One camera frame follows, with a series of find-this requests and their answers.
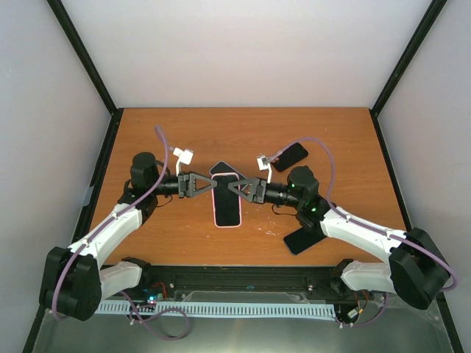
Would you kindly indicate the black phone case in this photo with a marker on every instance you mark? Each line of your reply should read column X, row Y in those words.
column 290, row 157

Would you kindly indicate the light blue cable duct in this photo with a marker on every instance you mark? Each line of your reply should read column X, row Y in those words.
column 240, row 310

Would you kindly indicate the black frame post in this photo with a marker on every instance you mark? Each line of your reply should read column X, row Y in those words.
column 420, row 33
column 67, row 25

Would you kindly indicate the pink translucent phone case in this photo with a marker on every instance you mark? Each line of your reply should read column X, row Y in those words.
column 227, row 201

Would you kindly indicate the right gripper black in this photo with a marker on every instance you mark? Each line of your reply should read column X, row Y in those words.
column 257, row 189

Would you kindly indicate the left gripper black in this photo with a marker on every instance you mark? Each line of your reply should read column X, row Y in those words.
column 188, row 184

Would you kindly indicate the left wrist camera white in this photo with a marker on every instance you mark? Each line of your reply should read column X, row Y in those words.
column 184, row 157

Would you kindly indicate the blue-edged black phone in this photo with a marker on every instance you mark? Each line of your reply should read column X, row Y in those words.
column 301, row 240

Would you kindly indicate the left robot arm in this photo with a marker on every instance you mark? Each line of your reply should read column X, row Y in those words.
column 75, row 281

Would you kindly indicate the black front rail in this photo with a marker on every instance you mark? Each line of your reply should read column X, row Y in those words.
column 239, row 279

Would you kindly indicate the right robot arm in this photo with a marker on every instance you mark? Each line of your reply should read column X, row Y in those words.
column 409, row 263

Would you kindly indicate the left black frame post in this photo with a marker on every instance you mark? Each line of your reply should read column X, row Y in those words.
column 67, row 25

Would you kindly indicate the right black frame post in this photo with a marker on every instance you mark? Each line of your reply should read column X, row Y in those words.
column 420, row 33

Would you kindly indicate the light blue phone case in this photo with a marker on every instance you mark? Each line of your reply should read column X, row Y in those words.
column 222, row 167

